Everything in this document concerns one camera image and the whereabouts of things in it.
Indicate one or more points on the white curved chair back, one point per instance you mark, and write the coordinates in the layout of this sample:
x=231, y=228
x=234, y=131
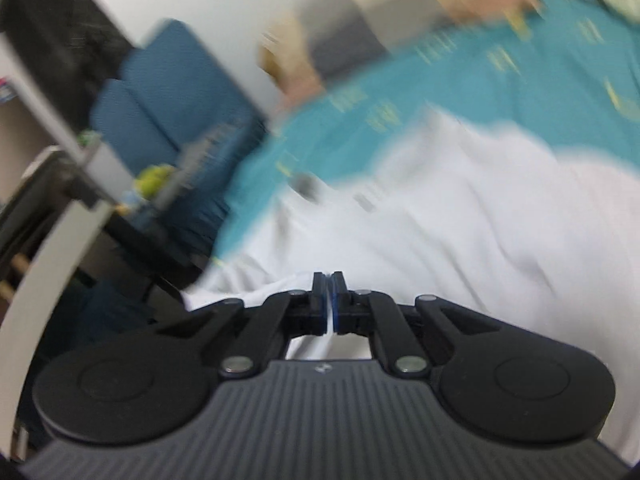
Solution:
x=45, y=285

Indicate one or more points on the plaid pillow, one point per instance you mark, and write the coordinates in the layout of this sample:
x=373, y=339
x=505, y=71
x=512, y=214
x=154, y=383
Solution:
x=340, y=45

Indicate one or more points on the green toy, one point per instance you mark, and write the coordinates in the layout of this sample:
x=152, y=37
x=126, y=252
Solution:
x=154, y=180

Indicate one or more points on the dark window pane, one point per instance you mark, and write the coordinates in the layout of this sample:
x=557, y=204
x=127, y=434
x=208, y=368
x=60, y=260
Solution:
x=55, y=35

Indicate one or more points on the white garment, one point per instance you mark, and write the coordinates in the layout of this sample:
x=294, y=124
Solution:
x=450, y=240

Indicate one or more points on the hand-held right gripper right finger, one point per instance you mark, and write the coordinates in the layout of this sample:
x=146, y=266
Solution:
x=340, y=306

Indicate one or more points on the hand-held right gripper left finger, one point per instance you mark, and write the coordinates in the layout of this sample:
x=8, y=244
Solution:
x=320, y=306

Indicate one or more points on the teal printed blanket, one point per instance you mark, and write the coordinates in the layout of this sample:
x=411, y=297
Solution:
x=450, y=85

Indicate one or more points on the blue sofa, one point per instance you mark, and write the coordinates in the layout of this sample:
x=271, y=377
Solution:
x=165, y=95

